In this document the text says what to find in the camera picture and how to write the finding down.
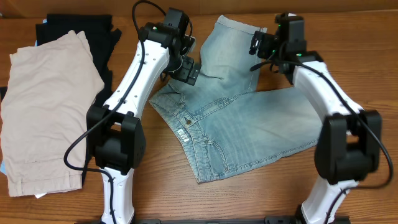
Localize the light blue denim shorts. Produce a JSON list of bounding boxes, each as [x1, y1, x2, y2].
[[150, 16, 322, 183]]

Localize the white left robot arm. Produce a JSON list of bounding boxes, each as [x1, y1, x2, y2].
[[86, 8, 201, 223]]

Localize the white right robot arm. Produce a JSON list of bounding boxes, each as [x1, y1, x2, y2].
[[249, 12, 382, 223]]

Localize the black folded garment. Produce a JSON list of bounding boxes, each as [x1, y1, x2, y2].
[[0, 14, 123, 187]]

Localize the beige folded shorts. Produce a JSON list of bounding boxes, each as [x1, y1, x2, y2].
[[0, 30, 105, 198]]

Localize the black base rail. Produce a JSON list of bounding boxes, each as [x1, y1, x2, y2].
[[74, 215, 351, 224]]

